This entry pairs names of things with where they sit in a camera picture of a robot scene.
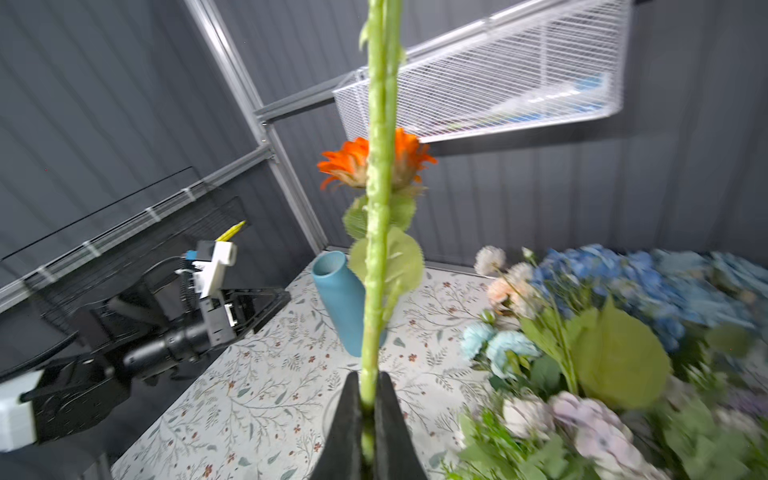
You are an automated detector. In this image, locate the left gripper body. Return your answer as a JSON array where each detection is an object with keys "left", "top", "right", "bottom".
[{"left": 200, "top": 288, "right": 291, "bottom": 345}]

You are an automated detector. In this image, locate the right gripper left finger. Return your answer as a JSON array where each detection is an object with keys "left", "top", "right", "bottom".
[{"left": 310, "top": 372, "right": 364, "bottom": 480}]

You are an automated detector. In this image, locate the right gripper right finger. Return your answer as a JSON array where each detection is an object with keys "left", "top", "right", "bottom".
[{"left": 373, "top": 372, "right": 427, "bottom": 480}]

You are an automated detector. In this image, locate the orange gerbera flower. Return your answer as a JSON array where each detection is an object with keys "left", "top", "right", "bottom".
[{"left": 316, "top": 0, "right": 438, "bottom": 469}]

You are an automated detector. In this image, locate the lilac white flower bunch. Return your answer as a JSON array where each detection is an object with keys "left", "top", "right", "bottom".
[{"left": 443, "top": 389, "right": 673, "bottom": 480}]

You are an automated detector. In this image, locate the blue hydrangea flower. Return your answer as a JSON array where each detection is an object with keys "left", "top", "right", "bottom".
[{"left": 531, "top": 244, "right": 767, "bottom": 353}]

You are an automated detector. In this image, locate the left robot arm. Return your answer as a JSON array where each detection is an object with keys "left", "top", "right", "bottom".
[{"left": 1, "top": 282, "right": 290, "bottom": 452}]

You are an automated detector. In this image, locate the teal ceramic vase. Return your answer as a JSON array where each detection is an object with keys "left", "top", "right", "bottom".
[{"left": 311, "top": 251, "right": 366, "bottom": 358}]

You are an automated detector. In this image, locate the yellow marker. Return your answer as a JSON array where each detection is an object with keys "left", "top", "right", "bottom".
[{"left": 216, "top": 221, "right": 246, "bottom": 242}]

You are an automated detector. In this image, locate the light blue flower stem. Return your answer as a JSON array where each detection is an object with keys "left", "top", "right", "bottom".
[{"left": 460, "top": 322, "right": 543, "bottom": 380}]

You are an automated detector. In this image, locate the white tube in basket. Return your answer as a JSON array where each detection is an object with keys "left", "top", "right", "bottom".
[{"left": 490, "top": 72, "right": 612, "bottom": 117}]

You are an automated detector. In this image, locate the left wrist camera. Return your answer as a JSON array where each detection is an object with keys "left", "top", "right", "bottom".
[{"left": 183, "top": 240, "right": 238, "bottom": 299}]

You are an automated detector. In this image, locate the black wire basket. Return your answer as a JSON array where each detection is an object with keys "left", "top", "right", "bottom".
[{"left": 1, "top": 172, "right": 237, "bottom": 336}]

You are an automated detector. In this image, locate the white wire basket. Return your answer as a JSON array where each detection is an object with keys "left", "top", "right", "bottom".
[{"left": 332, "top": 0, "right": 634, "bottom": 144}]

